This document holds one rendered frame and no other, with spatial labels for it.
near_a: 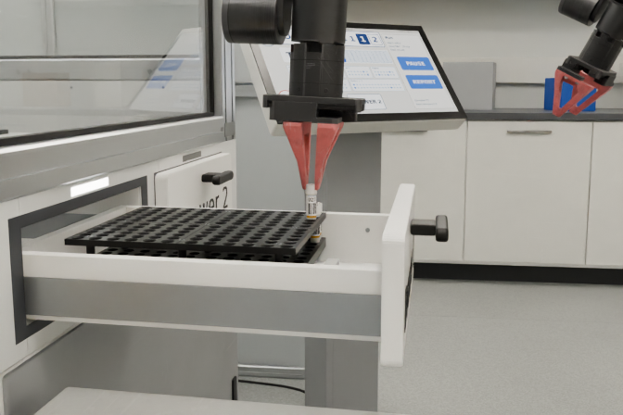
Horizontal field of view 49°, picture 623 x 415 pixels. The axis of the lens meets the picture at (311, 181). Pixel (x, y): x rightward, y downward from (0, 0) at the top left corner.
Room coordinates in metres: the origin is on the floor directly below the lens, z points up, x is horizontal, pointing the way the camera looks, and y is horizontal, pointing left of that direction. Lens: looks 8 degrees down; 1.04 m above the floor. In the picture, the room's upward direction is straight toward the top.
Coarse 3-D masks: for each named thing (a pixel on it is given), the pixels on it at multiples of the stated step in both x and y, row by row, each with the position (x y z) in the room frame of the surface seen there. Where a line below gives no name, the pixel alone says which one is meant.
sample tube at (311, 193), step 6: (306, 186) 0.73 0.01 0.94; (312, 186) 0.73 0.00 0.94; (306, 192) 0.73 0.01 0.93; (312, 192) 0.73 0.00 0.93; (306, 198) 0.73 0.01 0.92; (312, 198) 0.73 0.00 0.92; (306, 204) 0.73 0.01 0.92; (312, 204) 0.73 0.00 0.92; (306, 210) 0.74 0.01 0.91; (312, 210) 0.73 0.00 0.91; (312, 216) 0.73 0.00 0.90
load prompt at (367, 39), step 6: (288, 36) 1.66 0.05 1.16; (348, 36) 1.74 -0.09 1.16; (354, 36) 1.75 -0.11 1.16; (360, 36) 1.76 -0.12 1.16; (366, 36) 1.77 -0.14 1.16; (372, 36) 1.77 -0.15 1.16; (378, 36) 1.78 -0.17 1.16; (288, 42) 1.65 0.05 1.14; (294, 42) 1.65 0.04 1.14; (348, 42) 1.73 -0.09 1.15; (354, 42) 1.73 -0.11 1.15; (360, 42) 1.74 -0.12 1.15; (366, 42) 1.75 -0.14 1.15; (372, 42) 1.76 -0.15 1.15; (378, 42) 1.77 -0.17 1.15
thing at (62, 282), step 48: (48, 240) 0.67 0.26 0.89; (336, 240) 0.79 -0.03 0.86; (48, 288) 0.60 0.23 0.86; (96, 288) 0.59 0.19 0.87; (144, 288) 0.58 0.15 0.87; (192, 288) 0.57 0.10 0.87; (240, 288) 0.56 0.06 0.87; (288, 288) 0.56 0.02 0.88; (336, 288) 0.55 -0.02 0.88; (336, 336) 0.55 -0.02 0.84
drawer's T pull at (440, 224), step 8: (440, 216) 0.69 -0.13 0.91; (416, 224) 0.65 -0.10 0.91; (424, 224) 0.65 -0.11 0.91; (432, 224) 0.65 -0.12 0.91; (440, 224) 0.64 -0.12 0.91; (416, 232) 0.65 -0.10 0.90; (424, 232) 0.65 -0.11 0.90; (432, 232) 0.65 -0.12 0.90; (440, 232) 0.63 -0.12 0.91; (448, 232) 0.63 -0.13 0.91; (440, 240) 0.63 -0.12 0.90
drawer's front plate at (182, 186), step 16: (208, 160) 1.06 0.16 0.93; (224, 160) 1.14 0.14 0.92; (160, 176) 0.89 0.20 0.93; (176, 176) 0.92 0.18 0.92; (192, 176) 0.98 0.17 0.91; (160, 192) 0.89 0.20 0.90; (176, 192) 0.92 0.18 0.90; (192, 192) 0.98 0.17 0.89; (208, 192) 1.05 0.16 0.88; (224, 192) 1.13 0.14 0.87
